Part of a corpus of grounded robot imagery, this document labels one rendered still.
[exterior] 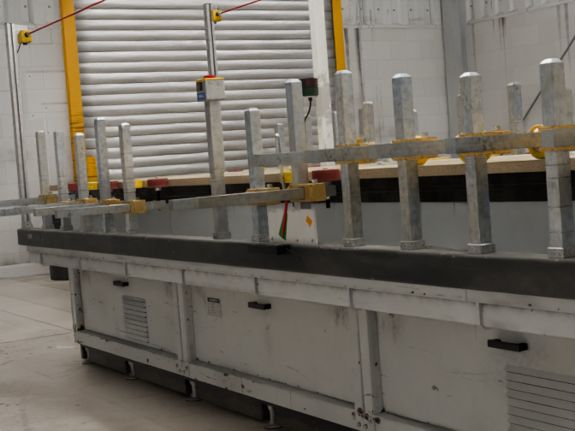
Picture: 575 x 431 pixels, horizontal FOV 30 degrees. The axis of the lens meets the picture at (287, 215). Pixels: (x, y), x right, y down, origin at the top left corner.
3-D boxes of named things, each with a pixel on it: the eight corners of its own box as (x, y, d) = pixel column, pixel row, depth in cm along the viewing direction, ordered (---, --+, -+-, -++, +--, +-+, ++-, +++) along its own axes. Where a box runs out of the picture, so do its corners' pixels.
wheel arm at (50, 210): (36, 218, 413) (35, 207, 413) (33, 218, 416) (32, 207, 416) (140, 209, 435) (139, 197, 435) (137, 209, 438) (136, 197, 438)
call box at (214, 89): (206, 102, 343) (204, 78, 342) (197, 103, 349) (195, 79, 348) (226, 101, 346) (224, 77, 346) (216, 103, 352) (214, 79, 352)
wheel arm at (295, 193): (199, 212, 282) (198, 196, 282) (193, 211, 285) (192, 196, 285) (336, 198, 305) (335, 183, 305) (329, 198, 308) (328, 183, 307)
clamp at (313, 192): (311, 202, 296) (310, 184, 296) (286, 202, 308) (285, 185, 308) (328, 200, 299) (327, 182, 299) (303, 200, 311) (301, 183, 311)
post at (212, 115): (219, 239, 347) (208, 100, 344) (212, 239, 351) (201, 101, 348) (231, 238, 349) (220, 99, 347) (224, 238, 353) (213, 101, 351)
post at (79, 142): (85, 246, 454) (75, 132, 451) (82, 245, 457) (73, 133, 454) (93, 245, 456) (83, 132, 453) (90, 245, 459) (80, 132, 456)
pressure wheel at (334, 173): (323, 209, 300) (321, 168, 299) (309, 209, 307) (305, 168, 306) (347, 206, 304) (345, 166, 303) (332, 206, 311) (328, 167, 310)
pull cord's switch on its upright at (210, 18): (227, 209, 574) (211, 1, 568) (215, 209, 587) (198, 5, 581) (240, 208, 578) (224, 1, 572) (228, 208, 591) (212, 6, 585)
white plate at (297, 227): (316, 245, 296) (313, 209, 296) (269, 242, 318) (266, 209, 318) (317, 245, 296) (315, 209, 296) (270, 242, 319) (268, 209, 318)
